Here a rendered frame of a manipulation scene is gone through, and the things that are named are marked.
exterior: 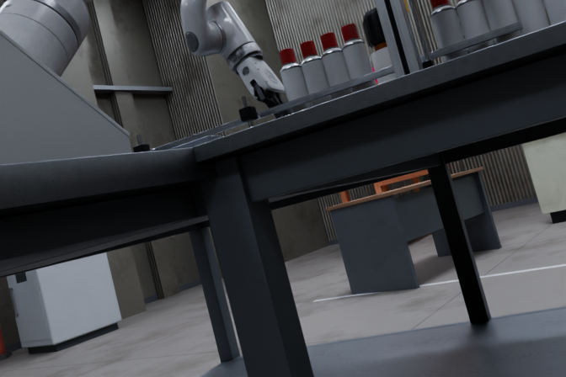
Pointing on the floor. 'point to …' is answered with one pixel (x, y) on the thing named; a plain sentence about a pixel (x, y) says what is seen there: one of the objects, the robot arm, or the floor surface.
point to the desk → (406, 231)
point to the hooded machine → (64, 304)
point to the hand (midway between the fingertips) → (283, 115)
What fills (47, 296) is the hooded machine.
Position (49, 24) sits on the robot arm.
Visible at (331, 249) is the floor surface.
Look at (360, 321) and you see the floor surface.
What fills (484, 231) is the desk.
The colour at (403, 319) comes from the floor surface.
